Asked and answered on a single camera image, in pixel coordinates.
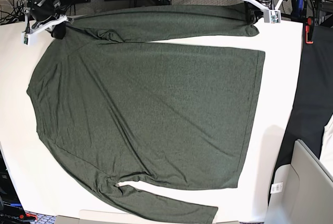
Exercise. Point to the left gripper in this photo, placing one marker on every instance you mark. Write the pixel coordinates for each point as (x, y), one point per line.
(253, 13)

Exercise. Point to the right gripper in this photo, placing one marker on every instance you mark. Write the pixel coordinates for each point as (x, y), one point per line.
(40, 14)

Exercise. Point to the green long-sleeve shirt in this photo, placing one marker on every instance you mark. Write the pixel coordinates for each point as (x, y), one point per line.
(115, 101)

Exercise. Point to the orange black clamp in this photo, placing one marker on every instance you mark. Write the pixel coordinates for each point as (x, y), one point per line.
(309, 28)

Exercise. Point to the beige plastic bin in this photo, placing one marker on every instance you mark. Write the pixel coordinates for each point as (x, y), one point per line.
(302, 190)

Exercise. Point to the orange black box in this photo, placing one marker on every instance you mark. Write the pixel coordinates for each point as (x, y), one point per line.
(11, 207)

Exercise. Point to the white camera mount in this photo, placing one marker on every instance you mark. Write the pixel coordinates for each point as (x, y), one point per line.
(29, 36)
(269, 15)

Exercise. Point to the blue handled tool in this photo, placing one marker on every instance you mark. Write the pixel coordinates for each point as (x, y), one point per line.
(300, 4)

